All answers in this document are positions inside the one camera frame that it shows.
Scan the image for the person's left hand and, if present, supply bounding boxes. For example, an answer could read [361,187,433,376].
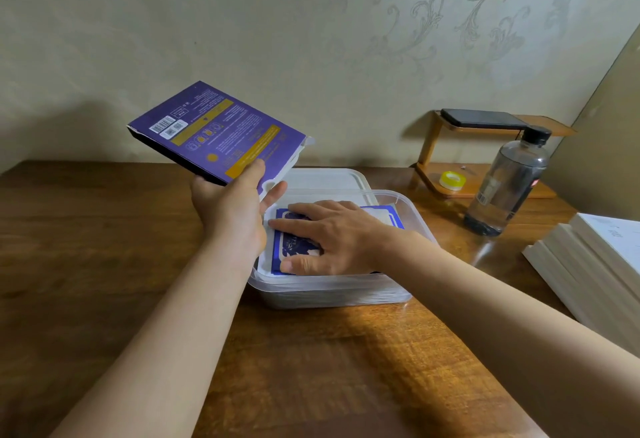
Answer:
[189,158,289,263]

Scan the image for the person's right hand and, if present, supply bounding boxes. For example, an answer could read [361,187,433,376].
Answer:
[267,199,401,277]

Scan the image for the blue mask sachets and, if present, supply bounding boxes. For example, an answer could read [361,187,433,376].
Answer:
[269,204,406,277]

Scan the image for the white container lid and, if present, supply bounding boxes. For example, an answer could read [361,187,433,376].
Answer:
[272,168,379,209]

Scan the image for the clear plastic container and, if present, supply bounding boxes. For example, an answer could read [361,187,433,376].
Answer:
[247,188,440,309]

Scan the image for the purple box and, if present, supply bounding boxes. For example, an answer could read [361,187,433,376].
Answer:
[127,80,316,202]

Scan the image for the stack of white boxes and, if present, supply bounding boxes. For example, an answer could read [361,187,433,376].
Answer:
[542,223,640,333]
[522,240,640,356]

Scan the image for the person's left forearm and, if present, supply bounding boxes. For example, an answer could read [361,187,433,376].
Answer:
[49,242,261,438]

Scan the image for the person's right forearm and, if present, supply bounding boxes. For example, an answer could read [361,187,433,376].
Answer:
[379,227,640,438]

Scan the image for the yellow tape roll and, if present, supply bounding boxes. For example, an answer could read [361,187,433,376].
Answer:
[439,170,467,192]

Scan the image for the small wooden desk shelf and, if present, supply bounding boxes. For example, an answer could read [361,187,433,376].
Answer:
[413,110,576,200]

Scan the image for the clear bottle with black cap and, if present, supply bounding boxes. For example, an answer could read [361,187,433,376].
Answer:
[463,125,553,237]

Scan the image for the black smartphone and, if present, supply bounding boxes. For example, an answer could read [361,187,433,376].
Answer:
[439,108,529,130]

